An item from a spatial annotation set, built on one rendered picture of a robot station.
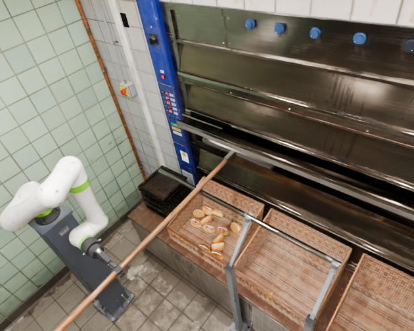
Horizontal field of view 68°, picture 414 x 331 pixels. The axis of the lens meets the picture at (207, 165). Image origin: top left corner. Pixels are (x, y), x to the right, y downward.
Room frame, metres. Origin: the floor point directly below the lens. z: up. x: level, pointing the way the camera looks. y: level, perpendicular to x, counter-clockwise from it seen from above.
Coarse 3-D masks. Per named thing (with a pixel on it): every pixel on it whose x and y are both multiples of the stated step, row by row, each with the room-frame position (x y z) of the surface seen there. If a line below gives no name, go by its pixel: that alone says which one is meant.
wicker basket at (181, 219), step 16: (208, 192) 1.67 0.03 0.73; (224, 192) 1.57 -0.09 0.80; (192, 208) 1.59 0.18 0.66; (224, 208) 1.54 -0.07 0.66; (240, 208) 1.45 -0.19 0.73; (176, 224) 1.46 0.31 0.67; (224, 224) 1.44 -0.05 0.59; (240, 224) 1.41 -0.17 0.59; (256, 224) 1.27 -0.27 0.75; (176, 240) 1.36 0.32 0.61; (192, 240) 1.34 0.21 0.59; (208, 240) 1.32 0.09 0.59; (224, 240) 1.29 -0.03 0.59; (208, 256) 1.13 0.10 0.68; (224, 256) 1.17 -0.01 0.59; (224, 272) 1.05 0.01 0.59
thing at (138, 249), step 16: (224, 160) 1.48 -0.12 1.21; (208, 176) 1.36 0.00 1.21; (192, 192) 1.25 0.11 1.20; (176, 208) 1.16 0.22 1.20; (160, 224) 1.07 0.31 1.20; (144, 240) 0.98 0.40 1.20; (128, 256) 0.90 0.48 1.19; (112, 272) 0.83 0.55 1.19; (96, 288) 0.76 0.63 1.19; (80, 304) 0.70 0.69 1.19; (64, 320) 0.63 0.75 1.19
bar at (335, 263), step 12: (180, 180) 1.40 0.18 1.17; (204, 192) 1.26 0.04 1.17; (228, 204) 1.14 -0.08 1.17; (252, 216) 1.03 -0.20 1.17; (264, 228) 0.95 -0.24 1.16; (276, 228) 0.93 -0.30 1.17; (240, 240) 0.96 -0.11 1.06; (288, 240) 0.85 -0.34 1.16; (312, 252) 0.76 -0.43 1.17; (228, 264) 0.90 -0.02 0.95; (336, 264) 0.68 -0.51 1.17; (228, 276) 0.87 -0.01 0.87; (324, 288) 0.62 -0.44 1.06; (240, 312) 0.88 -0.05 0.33; (312, 312) 0.56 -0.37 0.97; (240, 324) 0.86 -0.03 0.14; (312, 324) 0.51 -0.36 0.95
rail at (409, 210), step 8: (176, 120) 1.69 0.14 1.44; (192, 128) 1.58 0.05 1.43; (200, 128) 1.55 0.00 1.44; (216, 136) 1.45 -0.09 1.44; (240, 144) 1.33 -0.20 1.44; (256, 152) 1.25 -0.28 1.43; (264, 152) 1.23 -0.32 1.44; (280, 160) 1.15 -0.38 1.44; (296, 168) 1.08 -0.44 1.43; (304, 168) 1.06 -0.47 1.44; (320, 176) 0.99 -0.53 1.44; (336, 184) 0.93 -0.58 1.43; (344, 184) 0.92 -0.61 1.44; (360, 192) 0.86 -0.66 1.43; (368, 192) 0.84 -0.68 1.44; (376, 200) 0.81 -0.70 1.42; (384, 200) 0.79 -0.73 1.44; (400, 208) 0.74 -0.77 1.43; (408, 208) 0.73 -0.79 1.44
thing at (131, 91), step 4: (120, 84) 2.19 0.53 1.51; (124, 84) 2.18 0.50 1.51; (128, 84) 2.17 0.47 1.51; (132, 84) 2.17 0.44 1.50; (120, 88) 2.19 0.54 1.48; (124, 88) 2.15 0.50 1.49; (128, 88) 2.14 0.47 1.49; (132, 88) 2.16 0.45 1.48; (128, 92) 2.14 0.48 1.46; (132, 92) 2.16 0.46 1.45; (136, 92) 2.18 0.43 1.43; (128, 96) 2.14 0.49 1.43; (132, 96) 2.15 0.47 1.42
